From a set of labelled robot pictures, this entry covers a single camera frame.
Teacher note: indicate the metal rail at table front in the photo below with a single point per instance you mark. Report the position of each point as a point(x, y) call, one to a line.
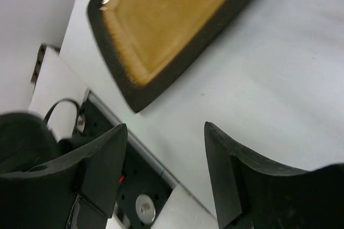
point(144, 152)

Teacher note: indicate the brown square plate black rim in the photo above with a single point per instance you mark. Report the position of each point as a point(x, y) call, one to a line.
point(148, 44)

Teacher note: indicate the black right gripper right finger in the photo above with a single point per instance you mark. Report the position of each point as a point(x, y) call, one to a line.
point(251, 190)

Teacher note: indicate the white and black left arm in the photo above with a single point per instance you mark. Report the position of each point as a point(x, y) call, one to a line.
point(26, 140)

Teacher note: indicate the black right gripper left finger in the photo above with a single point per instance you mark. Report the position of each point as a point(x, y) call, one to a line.
point(81, 183)

